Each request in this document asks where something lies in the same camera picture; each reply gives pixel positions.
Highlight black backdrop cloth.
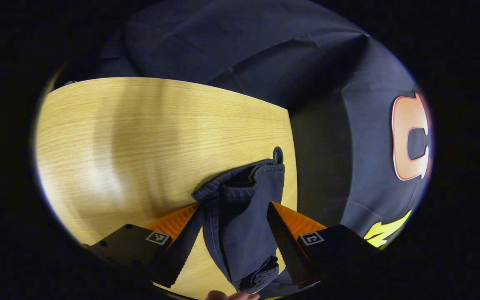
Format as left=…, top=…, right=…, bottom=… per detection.
left=94, top=0, right=434, bottom=250

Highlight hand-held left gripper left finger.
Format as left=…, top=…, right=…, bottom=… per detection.
left=82, top=202, right=205, bottom=289

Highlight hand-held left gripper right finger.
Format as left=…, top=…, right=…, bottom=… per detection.
left=267, top=202, right=379, bottom=290

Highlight dark blue jeans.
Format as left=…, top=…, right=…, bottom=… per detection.
left=191, top=163, right=303, bottom=298

